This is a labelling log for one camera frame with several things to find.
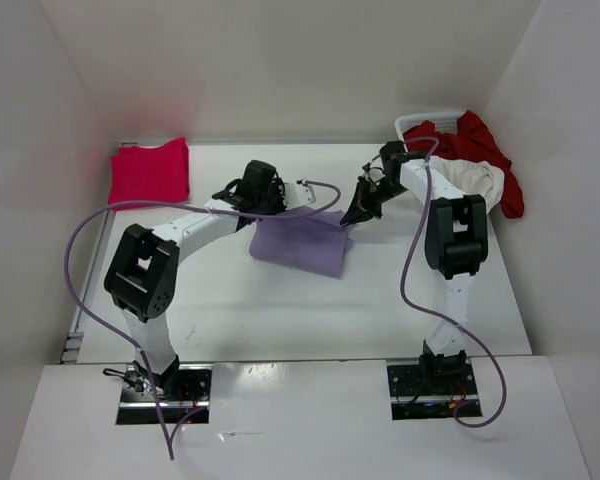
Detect white plastic laundry basket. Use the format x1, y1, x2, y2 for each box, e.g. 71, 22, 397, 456
394, 109, 466, 140

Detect dark red t shirt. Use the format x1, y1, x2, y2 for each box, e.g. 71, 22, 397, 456
403, 111, 525, 219

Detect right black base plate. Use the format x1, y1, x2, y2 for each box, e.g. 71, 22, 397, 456
386, 361, 482, 421

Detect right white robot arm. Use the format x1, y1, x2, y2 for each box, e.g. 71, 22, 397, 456
340, 141, 488, 397

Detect lavender t shirt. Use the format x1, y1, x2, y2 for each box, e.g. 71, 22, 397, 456
249, 207, 353, 278

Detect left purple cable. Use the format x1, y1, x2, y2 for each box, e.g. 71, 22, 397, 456
63, 179, 342, 461

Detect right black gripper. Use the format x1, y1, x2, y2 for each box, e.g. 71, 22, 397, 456
341, 175, 409, 227

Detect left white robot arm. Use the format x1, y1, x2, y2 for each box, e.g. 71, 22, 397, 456
104, 160, 292, 400

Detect pink t shirt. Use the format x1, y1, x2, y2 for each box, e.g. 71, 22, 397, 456
108, 137, 190, 204

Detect cream white t shirt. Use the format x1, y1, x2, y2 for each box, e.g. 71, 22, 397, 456
430, 156, 505, 213

